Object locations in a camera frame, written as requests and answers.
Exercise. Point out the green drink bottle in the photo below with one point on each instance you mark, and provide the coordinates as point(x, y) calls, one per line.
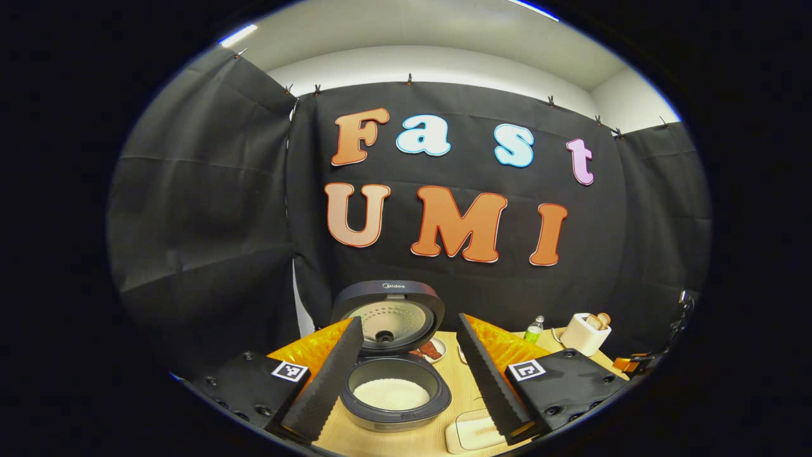
point(533, 331)

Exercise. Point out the black rice cooker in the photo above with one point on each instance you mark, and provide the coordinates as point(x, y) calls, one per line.
point(393, 298)

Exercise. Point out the white toaster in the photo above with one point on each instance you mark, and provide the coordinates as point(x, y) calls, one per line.
point(580, 339)

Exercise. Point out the white divided bean dish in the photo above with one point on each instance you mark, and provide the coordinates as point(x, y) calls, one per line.
point(461, 355)

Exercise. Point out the row of black cloth clips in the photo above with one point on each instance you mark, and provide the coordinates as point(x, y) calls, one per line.
point(409, 79)

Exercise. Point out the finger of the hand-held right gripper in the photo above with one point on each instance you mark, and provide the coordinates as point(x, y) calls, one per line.
point(628, 364)

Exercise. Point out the toast slice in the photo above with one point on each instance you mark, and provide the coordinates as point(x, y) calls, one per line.
point(604, 318)
point(594, 322)

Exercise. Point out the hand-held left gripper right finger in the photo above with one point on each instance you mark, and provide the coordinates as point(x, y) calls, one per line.
point(488, 381)

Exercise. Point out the black backdrop cloth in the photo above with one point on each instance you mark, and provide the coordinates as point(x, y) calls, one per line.
point(203, 222)

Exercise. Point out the ceiling light panel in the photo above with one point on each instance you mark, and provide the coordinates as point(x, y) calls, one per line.
point(238, 35)

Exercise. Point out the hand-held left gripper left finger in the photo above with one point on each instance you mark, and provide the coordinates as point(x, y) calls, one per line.
point(330, 381)

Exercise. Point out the round white plate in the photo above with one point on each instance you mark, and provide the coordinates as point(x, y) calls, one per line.
point(442, 348)

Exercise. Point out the clear rice container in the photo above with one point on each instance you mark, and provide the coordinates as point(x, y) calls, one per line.
point(451, 438)

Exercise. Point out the red meat piece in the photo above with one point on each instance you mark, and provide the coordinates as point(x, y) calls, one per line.
point(435, 347)
point(426, 353)

